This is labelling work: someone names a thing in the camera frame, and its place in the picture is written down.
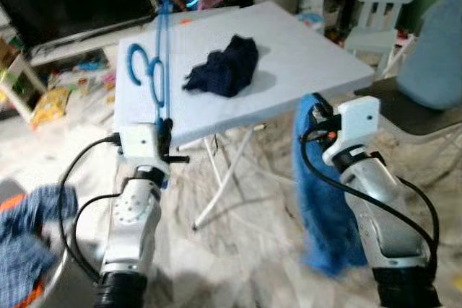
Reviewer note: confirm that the blue plastic hanger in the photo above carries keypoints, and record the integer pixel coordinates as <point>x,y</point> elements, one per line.
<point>167,55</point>

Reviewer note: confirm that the blue terry towel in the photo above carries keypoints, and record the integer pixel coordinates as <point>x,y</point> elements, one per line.
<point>325,214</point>

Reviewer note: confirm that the blue plaid shirt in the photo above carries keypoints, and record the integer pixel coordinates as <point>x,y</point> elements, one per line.
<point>22,257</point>

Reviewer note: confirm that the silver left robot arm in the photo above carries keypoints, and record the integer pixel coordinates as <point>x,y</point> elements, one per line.
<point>133,229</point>

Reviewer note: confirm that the pale grey folding table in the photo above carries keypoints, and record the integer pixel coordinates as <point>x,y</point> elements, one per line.
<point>303,55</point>

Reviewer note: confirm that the dark navy garment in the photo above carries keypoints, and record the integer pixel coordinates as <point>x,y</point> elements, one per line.
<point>227,66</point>

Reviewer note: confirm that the yellow snack bag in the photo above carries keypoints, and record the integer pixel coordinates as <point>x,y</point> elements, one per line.
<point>50,106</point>

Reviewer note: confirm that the white television stand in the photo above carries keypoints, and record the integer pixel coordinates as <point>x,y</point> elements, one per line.
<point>72,52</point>

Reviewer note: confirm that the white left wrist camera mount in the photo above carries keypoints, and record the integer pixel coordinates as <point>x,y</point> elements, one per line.
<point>141,142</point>

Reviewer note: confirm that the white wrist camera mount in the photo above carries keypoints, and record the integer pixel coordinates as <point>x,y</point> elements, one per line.
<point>357,124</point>
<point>141,142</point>

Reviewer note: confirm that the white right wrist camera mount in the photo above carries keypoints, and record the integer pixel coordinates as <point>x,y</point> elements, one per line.
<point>357,124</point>

